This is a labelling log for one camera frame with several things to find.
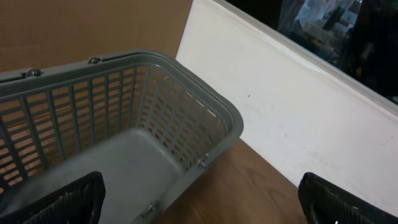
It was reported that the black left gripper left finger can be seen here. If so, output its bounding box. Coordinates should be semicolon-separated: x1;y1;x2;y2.
1;171;106;224

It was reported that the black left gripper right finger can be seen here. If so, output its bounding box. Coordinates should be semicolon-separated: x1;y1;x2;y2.
298;172;397;224

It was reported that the grey plastic basket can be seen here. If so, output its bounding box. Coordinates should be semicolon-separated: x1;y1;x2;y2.
1;51;244;223

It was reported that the brown cardboard panel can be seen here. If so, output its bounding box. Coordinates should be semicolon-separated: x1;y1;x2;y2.
1;0;192;72

